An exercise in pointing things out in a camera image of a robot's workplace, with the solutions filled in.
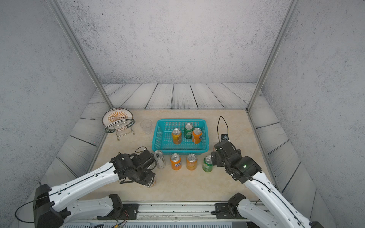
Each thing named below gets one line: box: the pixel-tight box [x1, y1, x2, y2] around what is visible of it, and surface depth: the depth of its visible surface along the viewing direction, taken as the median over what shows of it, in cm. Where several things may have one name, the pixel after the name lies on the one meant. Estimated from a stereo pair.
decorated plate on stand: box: [102, 107, 134, 127], surface depth 99 cm
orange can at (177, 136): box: [172, 127, 183, 145], surface depth 95 cm
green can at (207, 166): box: [202, 154, 214, 173], surface depth 83 cm
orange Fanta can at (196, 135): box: [192, 127, 203, 144], surface depth 95 cm
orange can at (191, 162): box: [186, 152, 198, 171], surface depth 83 cm
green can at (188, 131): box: [183, 123, 194, 140], surface depth 98 cm
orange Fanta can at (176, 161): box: [170, 152, 183, 171], surface depth 84 cm
